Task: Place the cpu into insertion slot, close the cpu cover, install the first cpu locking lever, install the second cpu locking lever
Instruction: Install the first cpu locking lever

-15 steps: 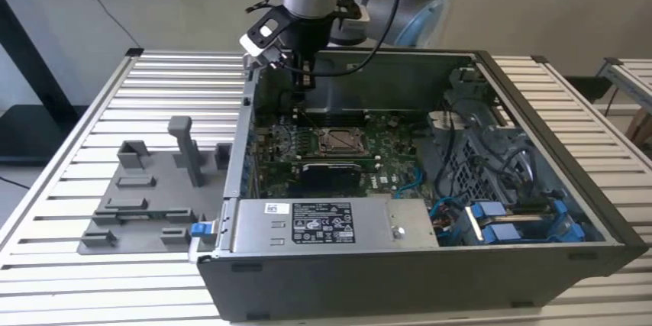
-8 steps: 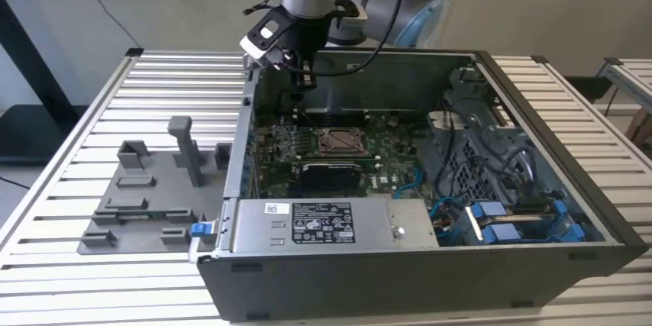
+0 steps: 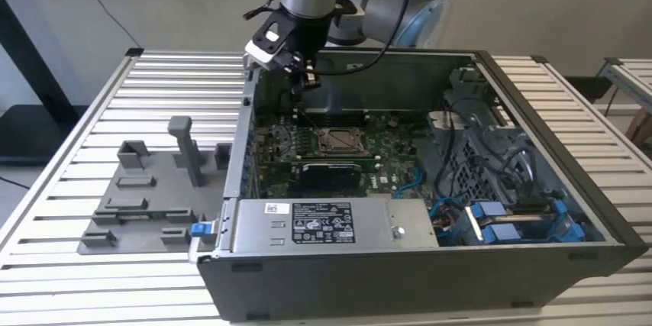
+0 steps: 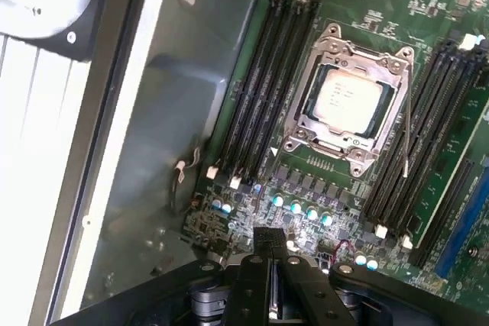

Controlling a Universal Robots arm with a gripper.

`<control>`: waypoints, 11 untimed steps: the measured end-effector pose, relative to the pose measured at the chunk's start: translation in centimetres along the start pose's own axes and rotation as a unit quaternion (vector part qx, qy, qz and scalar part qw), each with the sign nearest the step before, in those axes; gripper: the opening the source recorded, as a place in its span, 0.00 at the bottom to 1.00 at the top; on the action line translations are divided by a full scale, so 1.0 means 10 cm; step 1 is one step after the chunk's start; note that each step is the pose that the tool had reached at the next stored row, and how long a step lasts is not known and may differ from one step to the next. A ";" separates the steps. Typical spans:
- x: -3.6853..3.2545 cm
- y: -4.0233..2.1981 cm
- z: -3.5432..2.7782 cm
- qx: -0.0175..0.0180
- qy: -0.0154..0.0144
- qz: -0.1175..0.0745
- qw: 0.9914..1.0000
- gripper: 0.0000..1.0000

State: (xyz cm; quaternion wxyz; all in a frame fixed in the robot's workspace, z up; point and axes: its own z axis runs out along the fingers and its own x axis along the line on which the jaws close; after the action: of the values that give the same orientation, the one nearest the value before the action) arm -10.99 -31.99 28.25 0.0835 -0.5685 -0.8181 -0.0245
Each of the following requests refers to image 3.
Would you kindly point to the black floor stand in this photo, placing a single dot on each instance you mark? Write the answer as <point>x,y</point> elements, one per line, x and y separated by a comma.
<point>33,59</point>

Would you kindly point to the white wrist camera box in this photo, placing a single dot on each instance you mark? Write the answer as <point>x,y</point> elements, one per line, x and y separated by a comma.
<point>262,53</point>

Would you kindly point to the thin metal locking lever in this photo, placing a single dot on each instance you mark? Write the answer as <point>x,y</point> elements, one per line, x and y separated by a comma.
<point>310,119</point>

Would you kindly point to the metal CPU socket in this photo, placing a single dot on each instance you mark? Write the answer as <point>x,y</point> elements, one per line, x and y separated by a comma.
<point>341,149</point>

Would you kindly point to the blue disk carrier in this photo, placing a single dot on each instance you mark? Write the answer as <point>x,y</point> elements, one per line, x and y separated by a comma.
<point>489,209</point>
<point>502,233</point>

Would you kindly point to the black crate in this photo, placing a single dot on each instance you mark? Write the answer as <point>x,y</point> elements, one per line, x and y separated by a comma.
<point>586,89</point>

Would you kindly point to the green motherboard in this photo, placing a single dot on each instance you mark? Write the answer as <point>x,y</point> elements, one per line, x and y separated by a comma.
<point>393,150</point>

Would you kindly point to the metal slatted side table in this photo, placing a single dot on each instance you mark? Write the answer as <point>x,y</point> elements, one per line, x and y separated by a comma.
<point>634,78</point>

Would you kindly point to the blue case latch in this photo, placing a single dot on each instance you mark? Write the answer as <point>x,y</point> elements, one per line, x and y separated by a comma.
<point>199,228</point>

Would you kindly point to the black graphics card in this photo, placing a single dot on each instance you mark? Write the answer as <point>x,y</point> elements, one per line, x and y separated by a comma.
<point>331,179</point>

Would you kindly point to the silver power supply unit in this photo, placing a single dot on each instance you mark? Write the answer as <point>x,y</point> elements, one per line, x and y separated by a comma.
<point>265,226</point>

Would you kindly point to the grey metal drive cage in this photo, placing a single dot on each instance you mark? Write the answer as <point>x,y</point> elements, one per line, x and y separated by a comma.
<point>474,173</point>

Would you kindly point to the silver square CPU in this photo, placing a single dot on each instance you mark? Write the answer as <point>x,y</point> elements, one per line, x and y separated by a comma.
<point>341,140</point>

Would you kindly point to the dark grey PC case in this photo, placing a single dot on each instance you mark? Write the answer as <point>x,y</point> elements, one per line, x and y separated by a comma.
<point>357,284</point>

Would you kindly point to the grey plastic parts rack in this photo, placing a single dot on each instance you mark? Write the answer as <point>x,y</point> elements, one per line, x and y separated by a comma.
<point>153,196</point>

